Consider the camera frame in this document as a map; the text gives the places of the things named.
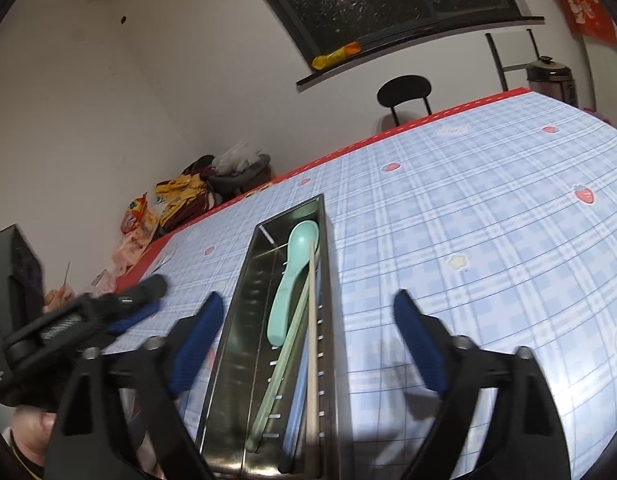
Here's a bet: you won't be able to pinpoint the grey stool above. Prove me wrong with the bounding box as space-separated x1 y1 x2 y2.
206 155 276 206

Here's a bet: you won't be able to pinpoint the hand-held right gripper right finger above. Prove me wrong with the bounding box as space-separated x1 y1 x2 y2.
393 289 572 480

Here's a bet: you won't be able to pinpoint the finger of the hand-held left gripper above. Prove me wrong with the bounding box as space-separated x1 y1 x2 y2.
106 299 162 337
88 274 168 311

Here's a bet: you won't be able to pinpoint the person's left hand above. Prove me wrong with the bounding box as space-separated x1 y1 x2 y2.
11 405 56 466

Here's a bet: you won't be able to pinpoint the green chopstick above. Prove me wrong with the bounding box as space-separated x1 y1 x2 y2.
246 245 322 452

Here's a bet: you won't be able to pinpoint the black metal folding frame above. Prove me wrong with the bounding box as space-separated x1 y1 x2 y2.
485 27 539 92

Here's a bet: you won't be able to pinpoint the yellow snack bags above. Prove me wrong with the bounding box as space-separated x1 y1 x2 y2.
112 232 149 276

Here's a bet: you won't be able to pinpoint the orange snack bag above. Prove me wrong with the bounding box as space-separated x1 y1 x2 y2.
121 192 162 236

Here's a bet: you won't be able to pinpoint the blue chopstick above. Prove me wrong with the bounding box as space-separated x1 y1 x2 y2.
278 310 309 475

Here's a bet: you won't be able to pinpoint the beige chopstick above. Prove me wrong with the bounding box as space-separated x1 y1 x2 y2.
306 242 320 456

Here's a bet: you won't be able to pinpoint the metal utensil tray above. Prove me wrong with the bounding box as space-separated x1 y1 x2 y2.
194 192 342 480

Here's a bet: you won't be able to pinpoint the red printed cloth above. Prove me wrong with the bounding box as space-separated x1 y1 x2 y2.
545 0 617 48

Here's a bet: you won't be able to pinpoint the black round chair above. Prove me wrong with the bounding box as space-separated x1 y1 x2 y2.
377 75 433 128

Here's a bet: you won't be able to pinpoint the yellow snack packet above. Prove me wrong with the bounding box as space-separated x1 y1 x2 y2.
311 41 362 71

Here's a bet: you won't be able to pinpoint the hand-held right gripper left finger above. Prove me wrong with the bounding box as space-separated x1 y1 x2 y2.
48 291 225 480

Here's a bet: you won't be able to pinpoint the black window sill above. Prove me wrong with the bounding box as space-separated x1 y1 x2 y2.
295 16 545 92

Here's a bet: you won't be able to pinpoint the clear plastic container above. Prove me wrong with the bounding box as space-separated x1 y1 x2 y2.
43 267 116 311

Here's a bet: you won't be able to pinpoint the brown rice cooker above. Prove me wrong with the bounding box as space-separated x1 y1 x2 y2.
526 55 578 108

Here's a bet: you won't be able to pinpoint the green spoon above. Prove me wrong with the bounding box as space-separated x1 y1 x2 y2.
267 221 320 347

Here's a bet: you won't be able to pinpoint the clear plastic bag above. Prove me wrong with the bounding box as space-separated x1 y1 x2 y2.
211 141 262 176

